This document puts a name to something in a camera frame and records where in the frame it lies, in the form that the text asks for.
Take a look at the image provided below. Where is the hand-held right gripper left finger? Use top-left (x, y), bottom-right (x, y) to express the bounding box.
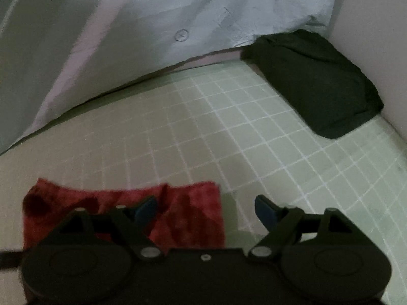
top-left (48, 196), bottom-right (167, 263)

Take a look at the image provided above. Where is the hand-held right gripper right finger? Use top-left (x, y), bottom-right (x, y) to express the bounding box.
top-left (248, 195), bottom-right (360, 257)

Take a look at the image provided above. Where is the red checked cloth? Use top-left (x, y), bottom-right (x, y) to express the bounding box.
top-left (22, 178), bottom-right (226, 251)

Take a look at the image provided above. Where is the green checked bed sheet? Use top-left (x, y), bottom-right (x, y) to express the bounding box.
top-left (0, 62), bottom-right (407, 305)

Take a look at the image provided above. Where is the dark folded garment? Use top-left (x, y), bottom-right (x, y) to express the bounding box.
top-left (240, 29), bottom-right (385, 140)

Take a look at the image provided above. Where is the light blue printed quilt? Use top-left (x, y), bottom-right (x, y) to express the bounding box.
top-left (0, 0), bottom-right (339, 155)

